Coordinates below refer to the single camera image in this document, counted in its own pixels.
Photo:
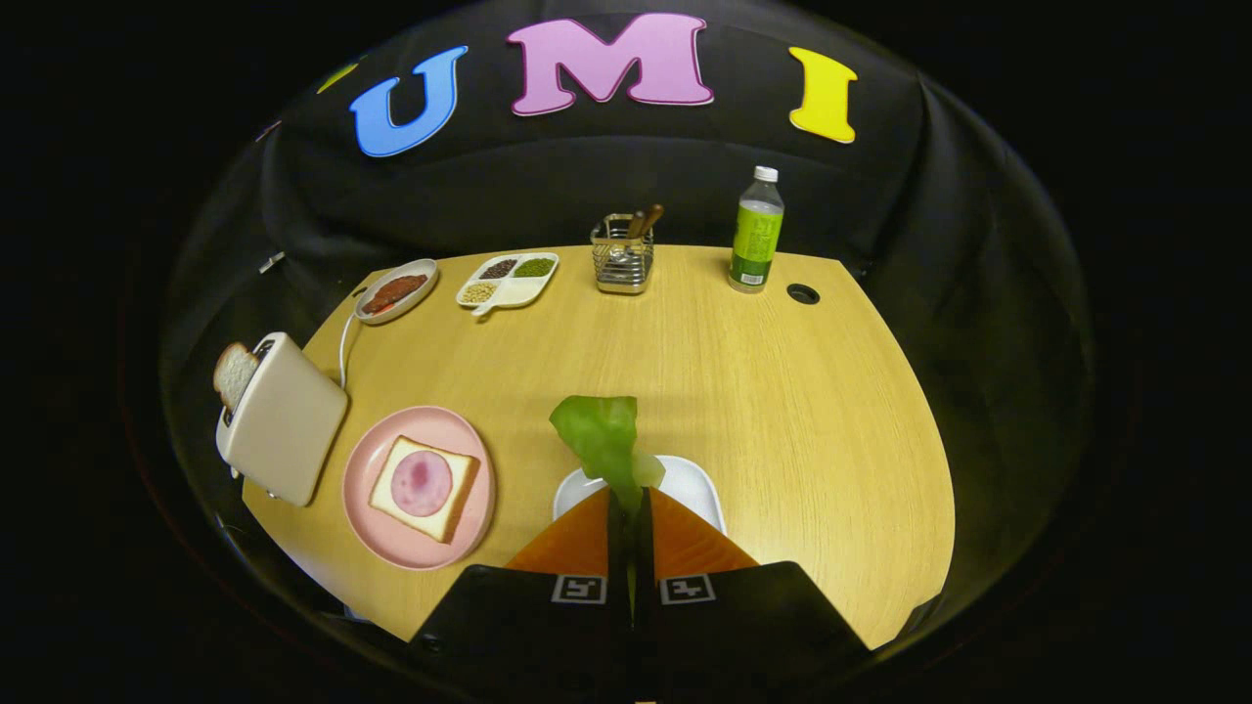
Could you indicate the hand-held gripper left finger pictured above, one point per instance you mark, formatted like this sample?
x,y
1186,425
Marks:
x,y
528,626

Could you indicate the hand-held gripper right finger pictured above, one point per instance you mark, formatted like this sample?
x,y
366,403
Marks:
x,y
743,631

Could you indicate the green lettuce leaf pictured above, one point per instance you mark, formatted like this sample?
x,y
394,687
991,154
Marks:
x,y
602,435

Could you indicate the plain white bread slice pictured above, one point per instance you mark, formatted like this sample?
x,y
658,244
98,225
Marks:
x,y
233,374

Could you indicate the bread slice under ham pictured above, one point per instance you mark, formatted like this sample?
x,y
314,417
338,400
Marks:
x,y
445,518

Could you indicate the white square plate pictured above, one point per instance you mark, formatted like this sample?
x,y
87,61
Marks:
x,y
690,489

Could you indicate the pink ham slice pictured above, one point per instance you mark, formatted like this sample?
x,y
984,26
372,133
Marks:
x,y
421,484

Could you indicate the pink round plate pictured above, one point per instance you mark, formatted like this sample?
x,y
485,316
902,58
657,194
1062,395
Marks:
x,y
377,508

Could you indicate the white toaster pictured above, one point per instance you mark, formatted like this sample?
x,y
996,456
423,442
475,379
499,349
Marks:
x,y
289,420

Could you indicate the white divided dish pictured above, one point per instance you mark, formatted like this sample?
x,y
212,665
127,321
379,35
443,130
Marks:
x,y
523,290

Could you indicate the pile of yellow soybeans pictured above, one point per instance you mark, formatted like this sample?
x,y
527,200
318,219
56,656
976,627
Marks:
x,y
478,292

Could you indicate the beige oval plate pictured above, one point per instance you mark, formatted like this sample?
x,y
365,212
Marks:
x,y
411,308

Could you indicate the pile of dark red beans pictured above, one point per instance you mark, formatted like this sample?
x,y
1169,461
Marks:
x,y
499,269

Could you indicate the pile of green beans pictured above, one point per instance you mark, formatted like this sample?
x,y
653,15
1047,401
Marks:
x,y
534,267

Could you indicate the brown meat piece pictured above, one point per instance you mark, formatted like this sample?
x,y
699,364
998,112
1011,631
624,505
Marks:
x,y
394,291

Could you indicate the green label plastic bottle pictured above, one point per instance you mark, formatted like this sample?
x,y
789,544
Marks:
x,y
755,240

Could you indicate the black backdrop cloth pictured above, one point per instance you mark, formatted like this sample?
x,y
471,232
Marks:
x,y
587,186

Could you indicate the silver clip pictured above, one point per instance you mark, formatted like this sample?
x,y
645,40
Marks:
x,y
271,262

